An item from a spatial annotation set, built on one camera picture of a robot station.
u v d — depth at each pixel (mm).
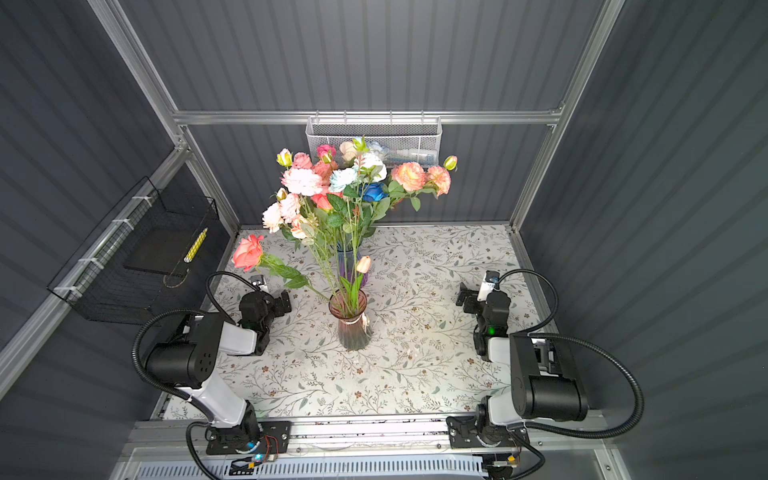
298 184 568
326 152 721
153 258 735
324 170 747
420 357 867
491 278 789
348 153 771
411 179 679
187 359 475
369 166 654
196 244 780
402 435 755
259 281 843
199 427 657
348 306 773
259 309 756
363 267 725
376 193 682
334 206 668
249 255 598
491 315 699
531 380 448
